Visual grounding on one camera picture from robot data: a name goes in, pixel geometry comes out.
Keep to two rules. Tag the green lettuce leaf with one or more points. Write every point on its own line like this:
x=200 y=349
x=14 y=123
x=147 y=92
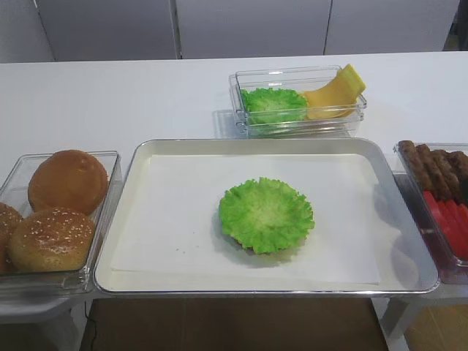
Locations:
x=270 y=106
x=266 y=207

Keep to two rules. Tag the clear plastic lettuce cheese container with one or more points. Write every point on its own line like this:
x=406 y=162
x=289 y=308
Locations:
x=300 y=79

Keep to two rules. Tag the yellow cheese slice top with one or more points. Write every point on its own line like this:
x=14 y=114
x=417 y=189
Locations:
x=343 y=90

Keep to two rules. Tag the silver metal baking tray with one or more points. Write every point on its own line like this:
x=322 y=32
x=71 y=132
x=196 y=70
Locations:
x=403 y=261

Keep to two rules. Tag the bottom bun half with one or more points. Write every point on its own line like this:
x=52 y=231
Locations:
x=262 y=244

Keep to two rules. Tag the white parchment paper sheet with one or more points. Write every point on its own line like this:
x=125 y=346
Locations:
x=173 y=224

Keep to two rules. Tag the plain brown top bun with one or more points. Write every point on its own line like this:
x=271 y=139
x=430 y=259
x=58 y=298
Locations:
x=70 y=179

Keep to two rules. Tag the brown meat patty leftmost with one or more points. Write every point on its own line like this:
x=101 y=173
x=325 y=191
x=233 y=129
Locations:
x=412 y=158

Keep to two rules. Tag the brown meat patty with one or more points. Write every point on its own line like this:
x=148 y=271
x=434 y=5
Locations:
x=458 y=161
x=412 y=158
x=439 y=188
x=457 y=188

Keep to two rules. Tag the clear plastic bun container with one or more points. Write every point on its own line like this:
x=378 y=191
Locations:
x=14 y=193

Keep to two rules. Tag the sesame bun front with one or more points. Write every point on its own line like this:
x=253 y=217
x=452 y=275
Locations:
x=56 y=239

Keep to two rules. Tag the red tomato slice left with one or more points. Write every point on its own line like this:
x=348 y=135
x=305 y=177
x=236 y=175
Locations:
x=433 y=207

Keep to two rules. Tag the red tomato slice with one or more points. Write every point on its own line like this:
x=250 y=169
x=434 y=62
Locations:
x=453 y=232
x=459 y=211
x=433 y=207

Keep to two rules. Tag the clear plastic meat tomato container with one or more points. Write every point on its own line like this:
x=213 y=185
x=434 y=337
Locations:
x=451 y=269

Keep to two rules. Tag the white table leg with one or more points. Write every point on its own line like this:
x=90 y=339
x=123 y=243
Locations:
x=395 y=316

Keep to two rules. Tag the red tomato slice middle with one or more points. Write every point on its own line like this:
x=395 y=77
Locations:
x=453 y=232

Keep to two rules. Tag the brown meat patty rightmost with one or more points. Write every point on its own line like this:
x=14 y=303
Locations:
x=458 y=161

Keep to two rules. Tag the sesame bun left edge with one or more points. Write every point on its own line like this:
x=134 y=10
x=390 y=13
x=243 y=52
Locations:
x=10 y=219

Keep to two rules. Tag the red tomato slice right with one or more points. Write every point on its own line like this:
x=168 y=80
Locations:
x=459 y=211

